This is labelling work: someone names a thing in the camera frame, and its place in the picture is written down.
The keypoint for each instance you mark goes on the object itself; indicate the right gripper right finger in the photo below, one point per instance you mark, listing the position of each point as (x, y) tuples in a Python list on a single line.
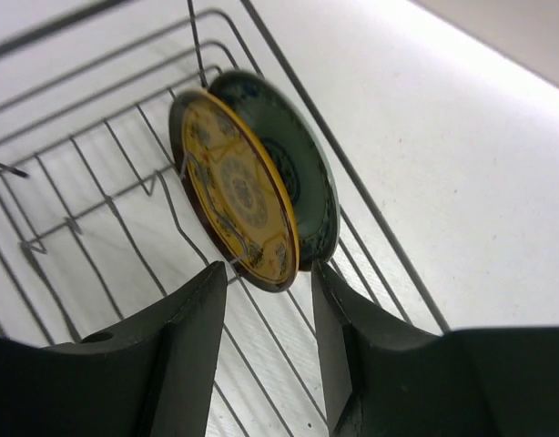
[(384, 377)]

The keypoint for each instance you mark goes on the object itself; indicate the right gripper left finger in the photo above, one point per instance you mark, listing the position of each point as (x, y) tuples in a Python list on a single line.
[(151, 374)]

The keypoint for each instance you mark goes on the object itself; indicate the green patterned plate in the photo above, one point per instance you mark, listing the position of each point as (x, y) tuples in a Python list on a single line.
[(297, 154)]

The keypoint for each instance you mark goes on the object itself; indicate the yellow black plate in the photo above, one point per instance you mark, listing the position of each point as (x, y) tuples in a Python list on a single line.
[(235, 189)]

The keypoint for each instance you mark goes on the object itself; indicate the black wire dish rack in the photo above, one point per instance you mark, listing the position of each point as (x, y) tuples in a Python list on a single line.
[(94, 226)]

